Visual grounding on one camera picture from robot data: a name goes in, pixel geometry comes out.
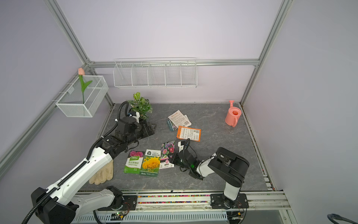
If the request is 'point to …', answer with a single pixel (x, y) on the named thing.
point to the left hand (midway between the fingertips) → (151, 128)
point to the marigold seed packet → (150, 163)
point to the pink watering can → (233, 115)
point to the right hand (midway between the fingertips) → (166, 154)
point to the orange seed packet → (184, 133)
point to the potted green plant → (139, 104)
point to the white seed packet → (178, 118)
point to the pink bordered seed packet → (167, 148)
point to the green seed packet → (134, 162)
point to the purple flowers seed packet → (171, 126)
